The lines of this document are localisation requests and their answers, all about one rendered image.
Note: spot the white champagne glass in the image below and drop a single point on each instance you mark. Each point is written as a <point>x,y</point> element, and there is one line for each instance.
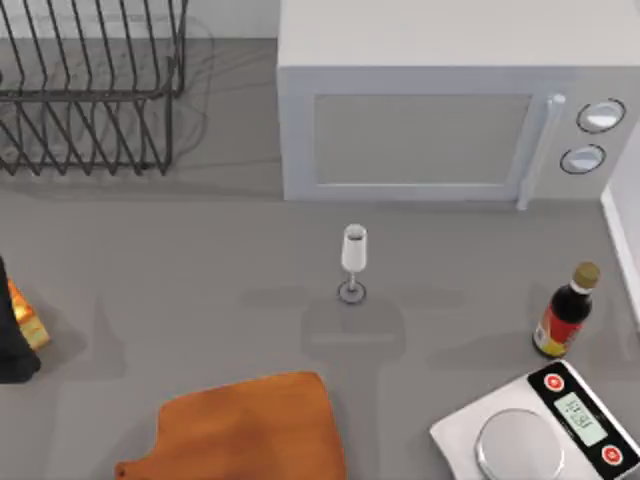
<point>353,250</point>

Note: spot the pale microwave door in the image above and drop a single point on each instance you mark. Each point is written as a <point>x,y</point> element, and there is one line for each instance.
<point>420,140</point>

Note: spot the orange wooden cutting board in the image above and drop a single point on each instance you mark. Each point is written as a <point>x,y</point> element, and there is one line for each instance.
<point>250,430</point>

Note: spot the pale microwave oven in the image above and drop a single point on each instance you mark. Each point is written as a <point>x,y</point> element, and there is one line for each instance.
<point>380,45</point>

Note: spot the dark sauce bottle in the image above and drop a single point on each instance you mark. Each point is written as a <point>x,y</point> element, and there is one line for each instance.
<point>567,310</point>

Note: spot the small microwave knob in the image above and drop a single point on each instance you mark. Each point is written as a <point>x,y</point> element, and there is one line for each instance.
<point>582,159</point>

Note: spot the white kitchen scale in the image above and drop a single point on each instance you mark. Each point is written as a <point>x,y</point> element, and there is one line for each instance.
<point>540,425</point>

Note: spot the orange box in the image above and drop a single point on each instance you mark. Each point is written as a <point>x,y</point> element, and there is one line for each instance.
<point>29,320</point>

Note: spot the large microwave knob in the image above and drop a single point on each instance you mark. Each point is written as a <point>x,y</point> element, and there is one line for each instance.
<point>600,116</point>

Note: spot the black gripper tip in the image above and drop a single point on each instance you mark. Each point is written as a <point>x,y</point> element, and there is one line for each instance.
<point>12,345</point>

